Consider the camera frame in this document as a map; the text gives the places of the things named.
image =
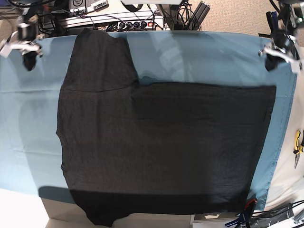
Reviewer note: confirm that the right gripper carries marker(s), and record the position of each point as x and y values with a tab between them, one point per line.
24	40

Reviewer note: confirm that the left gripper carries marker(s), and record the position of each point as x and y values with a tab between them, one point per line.
283	46

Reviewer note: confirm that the dark grey T-shirt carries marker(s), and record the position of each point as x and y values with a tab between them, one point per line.
162	148

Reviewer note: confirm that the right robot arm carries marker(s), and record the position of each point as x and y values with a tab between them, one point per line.
28	13

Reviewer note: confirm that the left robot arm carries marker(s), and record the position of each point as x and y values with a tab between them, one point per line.
284	23

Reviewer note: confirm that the blue black clamp top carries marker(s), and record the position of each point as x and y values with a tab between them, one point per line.
272	20

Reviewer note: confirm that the blue table cloth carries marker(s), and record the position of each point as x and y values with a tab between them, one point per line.
30	151

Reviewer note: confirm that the white power strip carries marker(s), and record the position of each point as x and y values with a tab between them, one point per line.
143	20

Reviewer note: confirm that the orange blue clamp bottom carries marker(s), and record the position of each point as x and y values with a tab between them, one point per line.
244	216

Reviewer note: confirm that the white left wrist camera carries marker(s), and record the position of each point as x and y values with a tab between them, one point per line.
297	66

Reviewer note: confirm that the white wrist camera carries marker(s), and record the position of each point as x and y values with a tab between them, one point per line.
297	66
5	49

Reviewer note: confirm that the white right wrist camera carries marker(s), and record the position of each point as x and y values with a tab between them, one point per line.
5	49

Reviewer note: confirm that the yellow handled pliers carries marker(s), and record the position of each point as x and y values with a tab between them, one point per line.
298	147

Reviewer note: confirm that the black bag with cords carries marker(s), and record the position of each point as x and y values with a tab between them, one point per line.
283	212

